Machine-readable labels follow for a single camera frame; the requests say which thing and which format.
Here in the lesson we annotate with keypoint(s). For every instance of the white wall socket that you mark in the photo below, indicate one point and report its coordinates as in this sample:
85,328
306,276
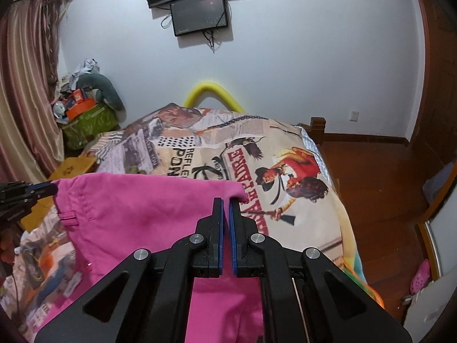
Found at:
354,115

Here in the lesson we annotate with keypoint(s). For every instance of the crumpled white plastic bags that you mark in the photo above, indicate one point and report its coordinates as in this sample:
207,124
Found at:
84,69

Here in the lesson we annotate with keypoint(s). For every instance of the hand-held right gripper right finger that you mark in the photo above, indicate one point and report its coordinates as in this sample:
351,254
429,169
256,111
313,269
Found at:
234,235

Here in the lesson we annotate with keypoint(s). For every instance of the small black wall monitor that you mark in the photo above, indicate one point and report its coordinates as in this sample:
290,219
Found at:
200,12

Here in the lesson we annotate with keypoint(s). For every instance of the orange box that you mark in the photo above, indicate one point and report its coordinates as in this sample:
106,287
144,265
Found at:
80,105

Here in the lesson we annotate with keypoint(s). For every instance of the blue checked bed sheet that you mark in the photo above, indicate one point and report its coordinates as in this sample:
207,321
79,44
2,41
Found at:
317,153

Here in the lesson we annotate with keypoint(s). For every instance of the striped pink curtain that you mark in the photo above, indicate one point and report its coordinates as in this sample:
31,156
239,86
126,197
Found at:
25,78

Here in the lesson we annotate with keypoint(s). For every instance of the grey plush toy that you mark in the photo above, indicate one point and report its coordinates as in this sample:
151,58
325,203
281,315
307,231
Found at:
109,91

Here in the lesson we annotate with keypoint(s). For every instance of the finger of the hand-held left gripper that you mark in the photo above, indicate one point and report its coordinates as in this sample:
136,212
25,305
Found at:
43,188

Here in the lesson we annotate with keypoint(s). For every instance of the wooden bed post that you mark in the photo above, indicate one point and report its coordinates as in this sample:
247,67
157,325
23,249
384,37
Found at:
317,130

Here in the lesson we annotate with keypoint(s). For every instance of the pink clog shoe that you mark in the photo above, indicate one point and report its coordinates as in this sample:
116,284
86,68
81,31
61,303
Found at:
420,277

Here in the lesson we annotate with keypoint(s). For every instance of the printed blanket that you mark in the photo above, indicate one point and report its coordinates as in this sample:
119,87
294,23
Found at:
200,157

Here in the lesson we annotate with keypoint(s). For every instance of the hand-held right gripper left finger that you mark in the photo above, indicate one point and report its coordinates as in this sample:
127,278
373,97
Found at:
221,232

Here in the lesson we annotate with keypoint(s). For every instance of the green patterned bag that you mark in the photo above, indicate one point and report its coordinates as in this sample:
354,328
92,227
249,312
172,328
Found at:
91,123

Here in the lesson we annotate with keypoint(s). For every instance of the brown wooden door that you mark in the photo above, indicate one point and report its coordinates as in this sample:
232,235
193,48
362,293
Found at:
437,78

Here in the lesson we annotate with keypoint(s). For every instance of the white wood-framed wardrobe door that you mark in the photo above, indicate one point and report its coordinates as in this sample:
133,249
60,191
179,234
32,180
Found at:
444,239

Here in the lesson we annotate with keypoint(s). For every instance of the yellow foam tube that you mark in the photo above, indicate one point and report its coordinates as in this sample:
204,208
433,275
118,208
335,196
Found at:
214,91

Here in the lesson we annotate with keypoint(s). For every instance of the pink pants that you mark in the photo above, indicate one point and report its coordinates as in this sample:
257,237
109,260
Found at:
142,214

